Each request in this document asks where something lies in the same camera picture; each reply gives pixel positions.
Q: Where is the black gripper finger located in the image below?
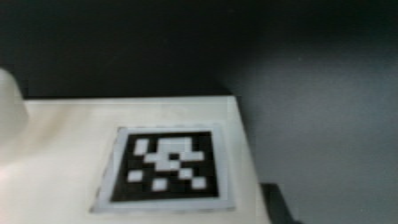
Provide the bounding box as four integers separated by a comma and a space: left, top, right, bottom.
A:
260, 183, 301, 224

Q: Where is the small white drawer with knob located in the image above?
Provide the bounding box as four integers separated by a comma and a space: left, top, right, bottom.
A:
0, 69, 269, 224

